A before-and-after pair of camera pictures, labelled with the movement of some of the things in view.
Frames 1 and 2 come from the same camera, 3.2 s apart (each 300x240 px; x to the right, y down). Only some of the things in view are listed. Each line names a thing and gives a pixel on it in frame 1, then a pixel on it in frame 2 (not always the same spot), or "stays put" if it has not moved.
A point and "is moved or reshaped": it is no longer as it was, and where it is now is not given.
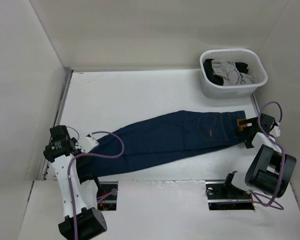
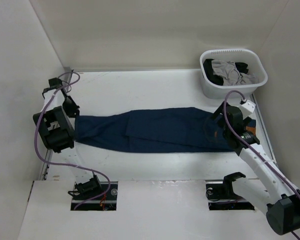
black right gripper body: (246, 129) → (219, 110)
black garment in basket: (209, 73) stays put
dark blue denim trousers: (172, 138) is moved or reshaped
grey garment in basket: (231, 76) stays put
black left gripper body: (78, 151) → (70, 107)
